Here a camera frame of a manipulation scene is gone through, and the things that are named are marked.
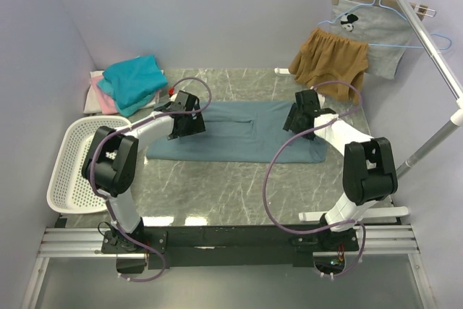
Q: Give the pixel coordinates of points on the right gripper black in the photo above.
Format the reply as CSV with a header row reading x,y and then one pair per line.
x,y
290,124

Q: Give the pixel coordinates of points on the grey-blue t shirt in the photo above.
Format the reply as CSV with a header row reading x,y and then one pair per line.
x,y
235,131

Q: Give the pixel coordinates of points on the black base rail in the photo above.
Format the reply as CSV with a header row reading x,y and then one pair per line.
x,y
162,248

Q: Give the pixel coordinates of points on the pink folded t shirt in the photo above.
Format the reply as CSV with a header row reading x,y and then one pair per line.
x,y
105,102

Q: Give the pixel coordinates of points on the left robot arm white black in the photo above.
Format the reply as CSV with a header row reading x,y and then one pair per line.
x,y
110,163

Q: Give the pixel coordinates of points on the grey panda shirt hanging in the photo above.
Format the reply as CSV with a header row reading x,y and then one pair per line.
x,y
382,62

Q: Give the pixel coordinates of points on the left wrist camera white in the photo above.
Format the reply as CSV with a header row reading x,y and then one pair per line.
x,y
173,93

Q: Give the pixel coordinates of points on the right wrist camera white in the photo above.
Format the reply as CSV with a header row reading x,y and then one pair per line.
x,y
321,99

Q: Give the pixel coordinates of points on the teal folded t shirt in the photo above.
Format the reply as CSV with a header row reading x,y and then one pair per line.
x,y
132,84

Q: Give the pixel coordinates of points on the light blue wire hanger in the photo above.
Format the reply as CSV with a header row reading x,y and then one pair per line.
x,y
381,23

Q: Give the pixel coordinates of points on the metal clothes rack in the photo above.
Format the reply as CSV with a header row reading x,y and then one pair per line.
x,y
410,110

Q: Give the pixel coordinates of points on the brown shorts hanging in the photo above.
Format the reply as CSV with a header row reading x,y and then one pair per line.
x,y
334,63

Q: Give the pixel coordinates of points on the aluminium frame rail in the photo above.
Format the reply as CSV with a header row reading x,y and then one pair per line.
x,y
87,243

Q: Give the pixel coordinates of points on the white plastic laundry basket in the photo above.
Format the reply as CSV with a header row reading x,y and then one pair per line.
x,y
68,192

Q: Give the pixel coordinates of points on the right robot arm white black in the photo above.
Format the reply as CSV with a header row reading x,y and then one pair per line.
x,y
369,175

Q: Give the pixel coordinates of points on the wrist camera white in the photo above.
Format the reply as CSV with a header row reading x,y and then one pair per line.
x,y
173,93
321,99

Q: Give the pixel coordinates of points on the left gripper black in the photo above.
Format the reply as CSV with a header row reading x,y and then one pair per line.
x,y
197,125

